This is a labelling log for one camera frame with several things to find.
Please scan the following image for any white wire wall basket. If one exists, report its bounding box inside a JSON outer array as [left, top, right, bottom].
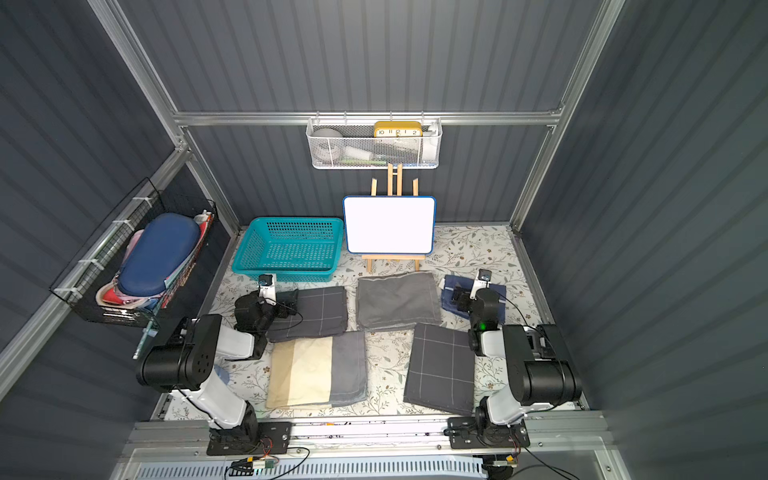
[[306, 116, 443, 170]]

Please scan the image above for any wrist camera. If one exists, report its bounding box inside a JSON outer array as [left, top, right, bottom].
[[257, 273, 277, 305], [470, 269, 492, 300]]

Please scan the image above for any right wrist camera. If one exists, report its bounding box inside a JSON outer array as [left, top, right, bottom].
[[470, 269, 492, 300]]

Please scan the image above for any blue framed whiteboard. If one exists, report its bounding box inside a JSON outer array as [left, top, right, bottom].
[[343, 196, 437, 255]]

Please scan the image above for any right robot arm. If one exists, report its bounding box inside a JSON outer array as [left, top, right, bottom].
[[449, 287, 583, 446]]

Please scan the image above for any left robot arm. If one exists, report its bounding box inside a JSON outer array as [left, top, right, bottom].
[[136, 290, 298, 453]]

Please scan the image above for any black wire side basket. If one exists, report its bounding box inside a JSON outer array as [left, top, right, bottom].
[[51, 181, 218, 328]]

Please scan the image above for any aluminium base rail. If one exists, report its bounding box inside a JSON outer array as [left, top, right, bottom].
[[118, 410, 617, 464]]

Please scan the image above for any beige and grey pillowcase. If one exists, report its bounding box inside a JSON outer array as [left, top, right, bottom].
[[266, 331, 368, 409]]

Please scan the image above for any navy yellow striped pillowcase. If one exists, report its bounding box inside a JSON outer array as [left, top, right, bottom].
[[440, 275, 507, 324]]

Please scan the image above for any teal plastic laundry basket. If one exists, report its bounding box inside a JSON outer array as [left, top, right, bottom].
[[232, 217, 344, 282]]

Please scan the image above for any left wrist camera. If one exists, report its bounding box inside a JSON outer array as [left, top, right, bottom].
[[257, 273, 277, 305]]

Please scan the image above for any yellow alarm clock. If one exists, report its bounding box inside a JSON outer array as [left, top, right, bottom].
[[373, 120, 423, 138]]

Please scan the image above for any dark checked pillowcase front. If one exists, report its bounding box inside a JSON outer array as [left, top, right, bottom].
[[403, 324, 475, 416]]

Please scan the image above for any dark grey checked pillowcase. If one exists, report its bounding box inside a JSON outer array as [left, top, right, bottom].
[[266, 286, 348, 343]]

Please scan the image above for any plain grey pillowcase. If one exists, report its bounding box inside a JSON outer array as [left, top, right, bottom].
[[355, 271, 442, 331]]

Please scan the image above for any white tape roll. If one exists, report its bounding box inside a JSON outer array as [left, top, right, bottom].
[[309, 128, 344, 162]]

